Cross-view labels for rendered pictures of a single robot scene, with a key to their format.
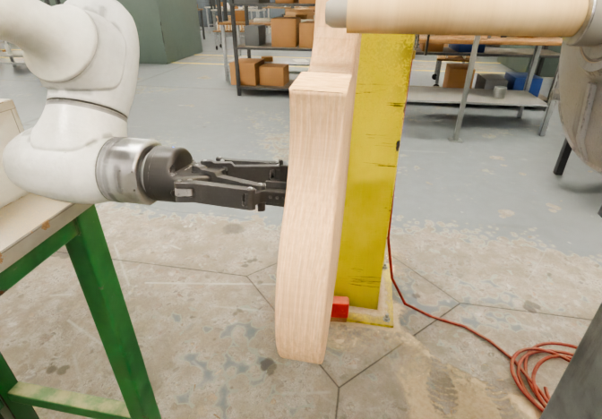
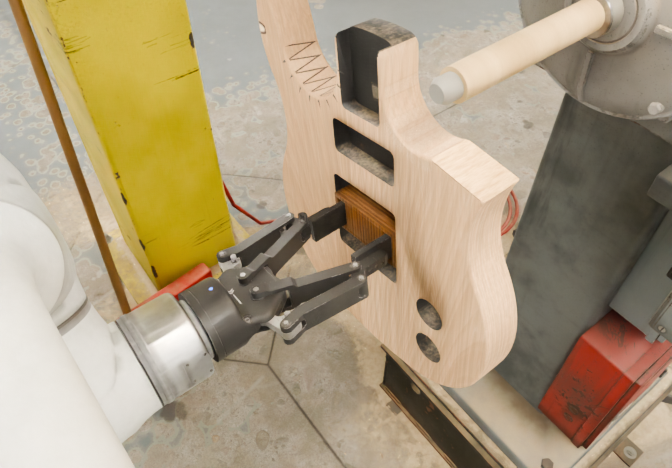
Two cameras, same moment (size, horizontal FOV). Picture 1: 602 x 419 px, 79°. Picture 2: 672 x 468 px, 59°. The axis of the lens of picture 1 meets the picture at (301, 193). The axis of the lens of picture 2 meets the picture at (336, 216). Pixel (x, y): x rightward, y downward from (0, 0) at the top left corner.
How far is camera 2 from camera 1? 0.45 m
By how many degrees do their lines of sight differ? 42
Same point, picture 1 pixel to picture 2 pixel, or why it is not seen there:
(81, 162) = (131, 395)
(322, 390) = (254, 382)
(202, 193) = (315, 316)
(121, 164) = (186, 356)
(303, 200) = (484, 270)
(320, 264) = (511, 307)
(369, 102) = not seen: outside the picture
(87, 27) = (31, 224)
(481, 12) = (552, 48)
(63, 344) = not seen: outside the picture
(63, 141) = not seen: hidden behind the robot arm
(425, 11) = (519, 64)
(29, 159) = not seen: hidden behind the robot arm
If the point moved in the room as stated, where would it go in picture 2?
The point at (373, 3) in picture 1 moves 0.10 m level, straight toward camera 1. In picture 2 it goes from (485, 75) to (588, 140)
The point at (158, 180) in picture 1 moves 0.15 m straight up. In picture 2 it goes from (235, 338) to (209, 234)
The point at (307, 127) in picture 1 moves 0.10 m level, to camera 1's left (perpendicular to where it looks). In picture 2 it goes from (483, 216) to (411, 290)
